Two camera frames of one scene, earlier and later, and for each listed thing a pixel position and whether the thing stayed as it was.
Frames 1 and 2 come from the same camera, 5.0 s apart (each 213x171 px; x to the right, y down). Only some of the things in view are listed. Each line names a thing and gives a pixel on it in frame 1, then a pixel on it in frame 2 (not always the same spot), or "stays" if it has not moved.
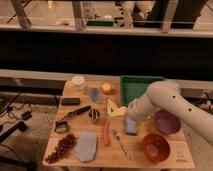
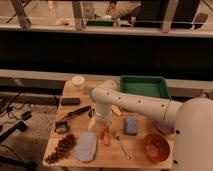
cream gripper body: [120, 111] → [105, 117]
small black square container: [61, 126] stays
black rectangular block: [70, 101] stays
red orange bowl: [156, 147] stays
